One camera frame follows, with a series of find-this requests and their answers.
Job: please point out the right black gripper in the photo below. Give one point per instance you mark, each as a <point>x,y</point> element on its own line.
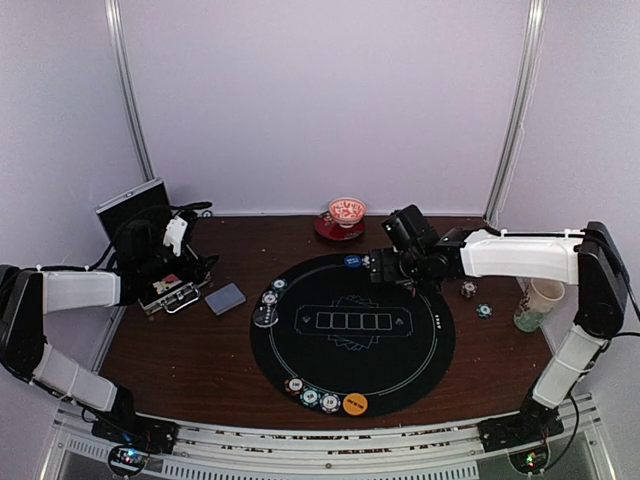
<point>389,270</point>

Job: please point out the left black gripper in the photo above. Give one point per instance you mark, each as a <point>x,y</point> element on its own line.
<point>198,272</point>

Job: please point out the grey playing card deck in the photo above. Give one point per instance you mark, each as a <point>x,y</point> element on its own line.
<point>225,299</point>

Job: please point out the blue cream poker chip stack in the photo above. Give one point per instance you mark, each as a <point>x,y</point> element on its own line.
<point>468,289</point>

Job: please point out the blue small blind button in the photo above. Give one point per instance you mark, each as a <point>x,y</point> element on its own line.
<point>353,261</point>

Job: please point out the green chips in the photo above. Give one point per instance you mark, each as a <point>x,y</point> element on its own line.
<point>310,397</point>
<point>279,285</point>

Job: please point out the grey dealer button disc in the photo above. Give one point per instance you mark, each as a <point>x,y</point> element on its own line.
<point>265,317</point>

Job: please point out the orange black chips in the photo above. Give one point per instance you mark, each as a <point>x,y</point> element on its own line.
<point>294,386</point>

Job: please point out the orange big blind button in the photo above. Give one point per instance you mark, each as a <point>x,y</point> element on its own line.
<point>355,404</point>

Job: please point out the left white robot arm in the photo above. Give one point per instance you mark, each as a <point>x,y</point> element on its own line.
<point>27,296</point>

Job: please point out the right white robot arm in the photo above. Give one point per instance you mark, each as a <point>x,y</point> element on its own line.
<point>587,258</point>

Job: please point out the aluminium poker case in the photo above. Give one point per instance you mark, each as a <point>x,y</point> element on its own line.
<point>169,294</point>

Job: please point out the green poker chip stack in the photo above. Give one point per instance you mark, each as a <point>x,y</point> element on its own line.
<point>484,311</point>

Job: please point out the red white patterned bowl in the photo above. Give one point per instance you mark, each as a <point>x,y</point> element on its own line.
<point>346,211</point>

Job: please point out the dark red saucer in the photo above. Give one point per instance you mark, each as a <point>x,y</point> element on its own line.
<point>328,228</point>

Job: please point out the black round poker mat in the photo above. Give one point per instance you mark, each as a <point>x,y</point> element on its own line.
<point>340,333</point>

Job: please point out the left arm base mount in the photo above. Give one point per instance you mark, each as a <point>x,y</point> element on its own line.
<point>133,450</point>

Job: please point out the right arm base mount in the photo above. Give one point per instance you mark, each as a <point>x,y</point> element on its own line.
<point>520,440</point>

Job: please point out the front aluminium rail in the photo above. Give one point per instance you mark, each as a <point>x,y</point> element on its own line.
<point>451,450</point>

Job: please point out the right aluminium frame post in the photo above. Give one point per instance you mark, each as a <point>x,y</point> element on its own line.
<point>525,85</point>

